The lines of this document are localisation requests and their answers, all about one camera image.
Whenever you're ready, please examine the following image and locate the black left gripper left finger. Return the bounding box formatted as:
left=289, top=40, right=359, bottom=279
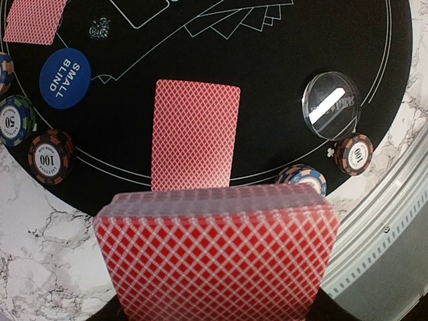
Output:
left=87, top=296, right=127, bottom=321

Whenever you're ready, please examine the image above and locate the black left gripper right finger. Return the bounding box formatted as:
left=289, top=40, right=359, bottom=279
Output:
left=309, top=288, right=360, bottom=321

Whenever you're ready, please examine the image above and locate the red playing card deck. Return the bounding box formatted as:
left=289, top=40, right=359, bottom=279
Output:
left=93, top=184, right=339, bottom=320

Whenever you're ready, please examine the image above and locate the dealt red card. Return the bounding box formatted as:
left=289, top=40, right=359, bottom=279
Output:
left=3, top=0, right=67, bottom=45
left=151, top=80, right=241, bottom=191

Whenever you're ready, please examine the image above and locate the clear round dealer button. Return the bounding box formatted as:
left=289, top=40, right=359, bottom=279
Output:
left=301, top=71, right=361, bottom=141

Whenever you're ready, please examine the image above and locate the small green fifty chip stack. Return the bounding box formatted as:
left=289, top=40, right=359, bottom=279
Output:
left=1, top=95, right=35, bottom=147

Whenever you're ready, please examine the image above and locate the blue small blind button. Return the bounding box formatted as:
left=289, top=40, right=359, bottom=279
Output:
left=39, top=48, right=92, bottom=110

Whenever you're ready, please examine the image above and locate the small blue ten chip stack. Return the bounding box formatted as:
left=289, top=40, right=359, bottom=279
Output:
left=0, top=52, right=14, bottom=94

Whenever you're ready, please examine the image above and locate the round black poker mat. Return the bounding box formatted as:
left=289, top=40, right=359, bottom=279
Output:
left=0, top=0, right=413, bottom=218

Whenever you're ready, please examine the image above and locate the aluminium front rail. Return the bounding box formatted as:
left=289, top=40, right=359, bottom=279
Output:
left=321, top=130, right=427, bottom=298

